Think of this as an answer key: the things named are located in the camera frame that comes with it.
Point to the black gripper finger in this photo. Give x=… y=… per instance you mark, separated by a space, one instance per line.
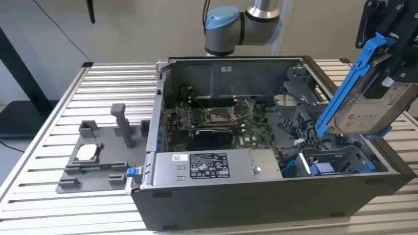
x=406 y=49
x=366 y=22

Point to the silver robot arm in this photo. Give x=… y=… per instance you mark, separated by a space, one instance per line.
x=229 y=29

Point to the grey drive cage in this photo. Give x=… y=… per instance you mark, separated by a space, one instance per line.
x=294 y=117

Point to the green motherboard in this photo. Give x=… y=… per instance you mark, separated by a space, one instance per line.
x=258 y=137

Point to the CPU socket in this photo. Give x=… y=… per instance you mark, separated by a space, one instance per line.
x=218 y=116

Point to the locking lever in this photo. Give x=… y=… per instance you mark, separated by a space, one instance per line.
x=201 y=103

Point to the black hanging rod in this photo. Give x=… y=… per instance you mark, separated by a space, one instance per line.
x=91 y=12

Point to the black open PC case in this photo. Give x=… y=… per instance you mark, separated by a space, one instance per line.
x=229 y=208

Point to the black table corner clip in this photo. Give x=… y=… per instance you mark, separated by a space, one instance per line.
x=87 y=64

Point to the silver power supply with label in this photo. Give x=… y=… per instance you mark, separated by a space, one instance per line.
x=163 y=171

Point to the grey parts rack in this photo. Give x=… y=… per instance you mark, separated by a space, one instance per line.
x=105 y=137

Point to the blue case latch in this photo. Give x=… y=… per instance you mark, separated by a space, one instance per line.
x=131 y=172

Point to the silver CPU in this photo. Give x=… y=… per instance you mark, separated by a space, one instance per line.
x=86 y=152

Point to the black stand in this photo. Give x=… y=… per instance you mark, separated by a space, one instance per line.
x=19 y=117

